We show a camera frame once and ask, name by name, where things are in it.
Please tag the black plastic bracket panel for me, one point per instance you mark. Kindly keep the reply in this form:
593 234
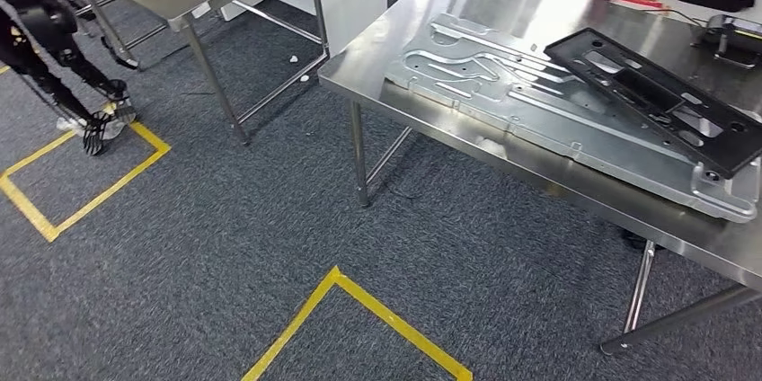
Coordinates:
723 155

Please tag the stainless steel workbench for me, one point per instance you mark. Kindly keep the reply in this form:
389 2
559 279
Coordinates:
536 3

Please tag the yellow floor tape rectangle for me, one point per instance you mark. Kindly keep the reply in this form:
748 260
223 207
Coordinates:
336 276

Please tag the stamped grey metal panel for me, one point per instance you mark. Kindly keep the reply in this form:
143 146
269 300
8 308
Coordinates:
595 140

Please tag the white crumpled floor scrap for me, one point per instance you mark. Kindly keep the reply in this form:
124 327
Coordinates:
70 124

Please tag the black humanoid robot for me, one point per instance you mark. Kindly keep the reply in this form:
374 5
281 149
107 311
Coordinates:
41 21

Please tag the black remote controller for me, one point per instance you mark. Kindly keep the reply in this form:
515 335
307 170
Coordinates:
735 33

